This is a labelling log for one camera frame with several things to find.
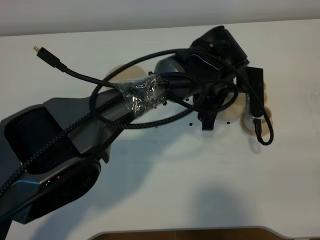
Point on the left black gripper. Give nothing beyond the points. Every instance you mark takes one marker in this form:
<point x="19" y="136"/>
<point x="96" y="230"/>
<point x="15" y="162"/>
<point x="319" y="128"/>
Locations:
<point x="215" y="66"/>

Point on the beige ceramic teapot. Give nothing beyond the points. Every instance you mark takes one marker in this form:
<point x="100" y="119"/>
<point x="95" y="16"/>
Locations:
<point x="233" y="112"/>

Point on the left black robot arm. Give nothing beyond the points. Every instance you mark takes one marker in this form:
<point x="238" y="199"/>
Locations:
<point x="51" y="153"/>

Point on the beige round teapot saucer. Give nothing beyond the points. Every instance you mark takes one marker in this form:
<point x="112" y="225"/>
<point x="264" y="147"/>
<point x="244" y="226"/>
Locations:
<point x="131" y="73"/>

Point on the near beige teacup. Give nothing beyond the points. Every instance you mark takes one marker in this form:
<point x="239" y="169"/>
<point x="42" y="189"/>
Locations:
<point x="268" y="111"/>

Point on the beige teacup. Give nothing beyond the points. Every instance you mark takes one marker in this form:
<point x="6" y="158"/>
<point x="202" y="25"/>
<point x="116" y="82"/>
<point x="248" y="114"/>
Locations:
<point x="265" y="96"/>
<point x="268" y="111"/>

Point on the near beige cup saucer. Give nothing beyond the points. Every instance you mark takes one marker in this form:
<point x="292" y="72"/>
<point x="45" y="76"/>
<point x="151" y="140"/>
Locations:
<point x="242" y="122"/>

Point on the far beige teacup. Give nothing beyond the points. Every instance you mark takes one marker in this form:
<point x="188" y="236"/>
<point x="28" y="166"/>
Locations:
<point x="265" y="96"/>

